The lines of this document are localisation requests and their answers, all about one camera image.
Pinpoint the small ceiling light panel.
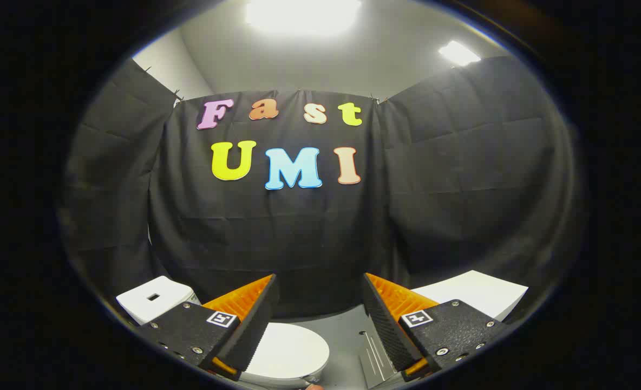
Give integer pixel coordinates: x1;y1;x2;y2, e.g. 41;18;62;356
439;41;482;67

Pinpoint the white ribbed cabinet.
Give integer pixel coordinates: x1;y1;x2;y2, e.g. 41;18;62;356
357;270;529;388

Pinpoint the black backdrop cloth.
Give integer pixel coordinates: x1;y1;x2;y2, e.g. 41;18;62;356
61;57;575;320

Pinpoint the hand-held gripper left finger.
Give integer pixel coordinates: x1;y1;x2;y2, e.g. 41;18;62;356
135;274;278;381

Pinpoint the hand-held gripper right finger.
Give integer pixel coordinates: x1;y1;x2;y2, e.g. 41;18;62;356
362;272;509;383

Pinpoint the large ceiling light panel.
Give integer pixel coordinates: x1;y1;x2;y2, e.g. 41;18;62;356
245;0;362;36

